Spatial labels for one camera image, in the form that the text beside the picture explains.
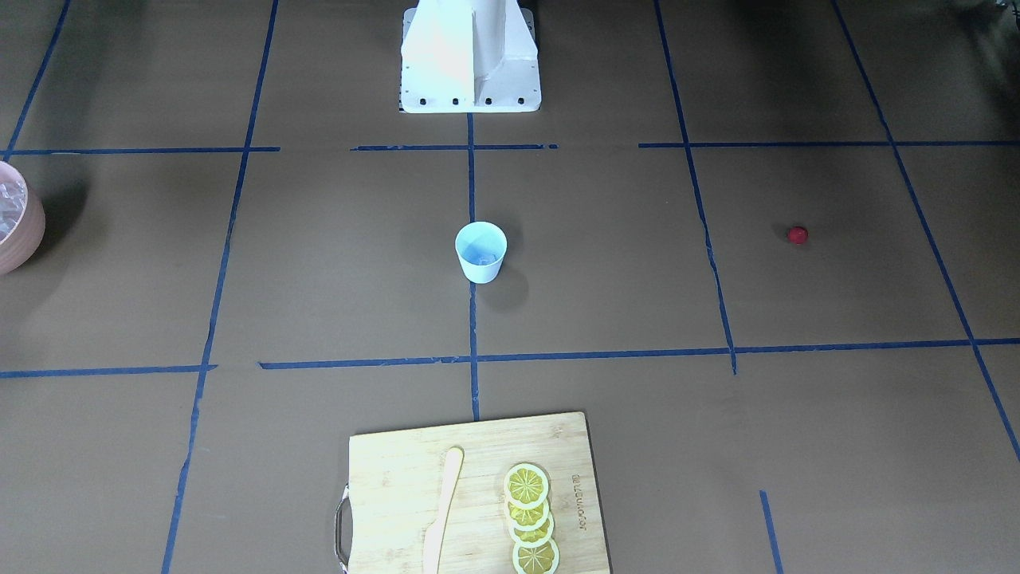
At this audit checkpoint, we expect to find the light blue cup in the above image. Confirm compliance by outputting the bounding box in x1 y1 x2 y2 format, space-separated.
454 221 508 284

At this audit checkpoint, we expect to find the clear ice cubes pile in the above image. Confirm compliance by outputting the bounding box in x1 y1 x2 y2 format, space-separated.
0 179 29 241

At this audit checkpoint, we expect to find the lemon slice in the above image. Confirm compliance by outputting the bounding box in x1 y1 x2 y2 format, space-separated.
505 499 551 532
502 462 551 511
512 538 560 574
509 514 556 547

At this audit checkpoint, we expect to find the yellow plastic knife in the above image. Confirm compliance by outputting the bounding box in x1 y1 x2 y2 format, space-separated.
422 446 464 573

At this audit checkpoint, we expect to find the wooden cutting board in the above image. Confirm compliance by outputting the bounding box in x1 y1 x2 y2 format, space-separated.
335 411 611 573

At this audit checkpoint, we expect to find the red strawberry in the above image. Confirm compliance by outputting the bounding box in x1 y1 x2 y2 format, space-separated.
786 226 810 245

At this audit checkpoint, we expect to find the pink bowl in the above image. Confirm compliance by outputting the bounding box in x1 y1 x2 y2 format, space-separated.
1 161 46 275

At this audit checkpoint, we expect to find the white camera stand pillar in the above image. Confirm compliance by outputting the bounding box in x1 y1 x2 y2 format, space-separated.
398 1 542 114

